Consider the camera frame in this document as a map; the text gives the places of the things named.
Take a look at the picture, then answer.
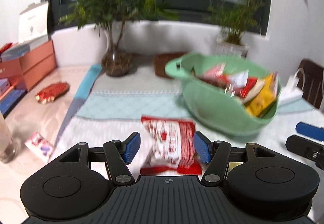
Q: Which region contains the red white snack bag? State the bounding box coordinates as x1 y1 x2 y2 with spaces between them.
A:
140 116 202 175

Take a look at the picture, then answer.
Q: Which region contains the yellow chip bag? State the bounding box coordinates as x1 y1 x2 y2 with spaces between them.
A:
245 72 278 118

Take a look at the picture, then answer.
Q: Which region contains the large red cookie packet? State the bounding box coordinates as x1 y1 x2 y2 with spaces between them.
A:
230 77 258 99

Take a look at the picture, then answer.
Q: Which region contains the red clear cake packet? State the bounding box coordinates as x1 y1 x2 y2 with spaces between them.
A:
199 63 229 88

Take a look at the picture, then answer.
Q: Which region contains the green plastic bowl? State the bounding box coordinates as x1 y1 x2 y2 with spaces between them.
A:
165 52 278 136

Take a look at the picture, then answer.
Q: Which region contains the patterned tablecloth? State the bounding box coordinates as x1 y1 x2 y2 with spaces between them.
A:
53 65 323 175

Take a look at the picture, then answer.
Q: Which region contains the white power strip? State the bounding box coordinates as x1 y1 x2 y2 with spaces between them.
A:
278 87 304 106

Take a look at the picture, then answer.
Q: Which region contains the white charger plug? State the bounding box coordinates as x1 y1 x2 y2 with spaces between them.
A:
286 75 304 91

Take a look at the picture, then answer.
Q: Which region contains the dark wooden chair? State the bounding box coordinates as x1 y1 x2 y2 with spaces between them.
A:
297 59 323 109

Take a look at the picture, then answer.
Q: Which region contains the brown wooden tray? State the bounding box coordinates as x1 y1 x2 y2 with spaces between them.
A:
153 52 190 78

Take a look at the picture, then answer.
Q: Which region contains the red gold foil packet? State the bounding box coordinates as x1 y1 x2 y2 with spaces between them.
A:
35 82 70 105

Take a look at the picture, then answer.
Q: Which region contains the glass drinking cup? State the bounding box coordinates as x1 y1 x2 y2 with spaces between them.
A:
0 114 18 164

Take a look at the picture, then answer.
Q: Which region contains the small plant in white pot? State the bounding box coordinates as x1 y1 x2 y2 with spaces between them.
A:
208 0 264 58

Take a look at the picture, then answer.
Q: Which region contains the orange drawer box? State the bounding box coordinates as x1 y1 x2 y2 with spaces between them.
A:
1 40 56 91

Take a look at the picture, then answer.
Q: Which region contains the blue book stack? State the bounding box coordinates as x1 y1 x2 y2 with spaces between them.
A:
1 77 27 118

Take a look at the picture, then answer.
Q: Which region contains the leafy plant in glass vase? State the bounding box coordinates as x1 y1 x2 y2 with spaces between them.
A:
60 0 177 77

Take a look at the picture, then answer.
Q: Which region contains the white open box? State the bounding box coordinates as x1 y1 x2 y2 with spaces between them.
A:
18 1 49 43

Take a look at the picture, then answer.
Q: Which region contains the white charger cable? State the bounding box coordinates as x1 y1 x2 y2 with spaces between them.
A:
293 68 308 95

